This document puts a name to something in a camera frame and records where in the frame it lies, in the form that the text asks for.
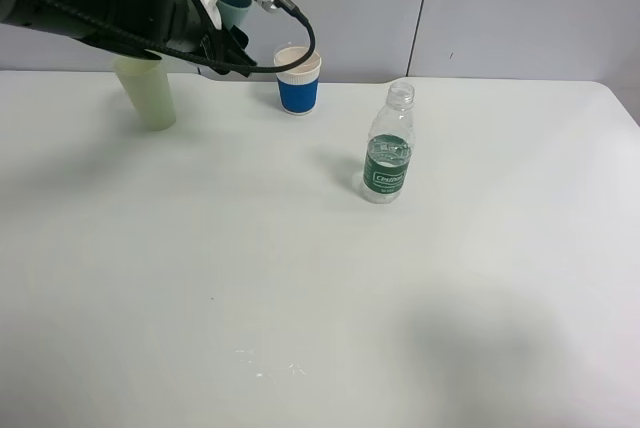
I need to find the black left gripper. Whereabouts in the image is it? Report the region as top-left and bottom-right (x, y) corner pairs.
(106, 0), (256, 77)

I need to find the teal blue plastic cup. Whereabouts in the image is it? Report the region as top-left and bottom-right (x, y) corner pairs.
(216, 0), (252, 30)

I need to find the clear green-label water bottle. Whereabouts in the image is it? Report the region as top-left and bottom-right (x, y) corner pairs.
(361, 81), (415, 204)

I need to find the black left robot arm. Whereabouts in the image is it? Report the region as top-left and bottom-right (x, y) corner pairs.
(1, 0), (256, 76)

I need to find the pale yellow plastic cup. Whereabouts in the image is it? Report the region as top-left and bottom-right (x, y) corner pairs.
(113, 56), (176, 131)

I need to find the blue sleeved white paper cup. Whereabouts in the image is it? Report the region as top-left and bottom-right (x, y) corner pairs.
(274, 44), (322, 115)

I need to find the black braided left cable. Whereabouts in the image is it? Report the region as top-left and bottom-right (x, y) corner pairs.
(0, 0), (318, 75)

